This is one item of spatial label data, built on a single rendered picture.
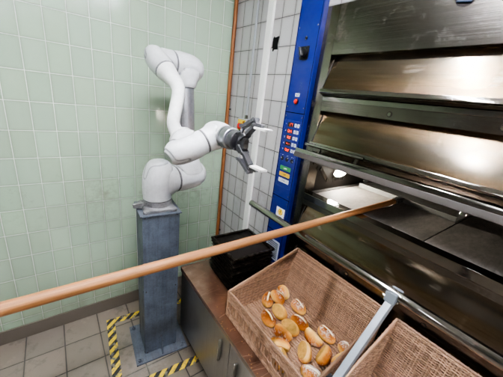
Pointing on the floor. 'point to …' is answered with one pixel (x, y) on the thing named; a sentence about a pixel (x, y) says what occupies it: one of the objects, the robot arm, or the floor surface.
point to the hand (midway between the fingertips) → (264, 150)
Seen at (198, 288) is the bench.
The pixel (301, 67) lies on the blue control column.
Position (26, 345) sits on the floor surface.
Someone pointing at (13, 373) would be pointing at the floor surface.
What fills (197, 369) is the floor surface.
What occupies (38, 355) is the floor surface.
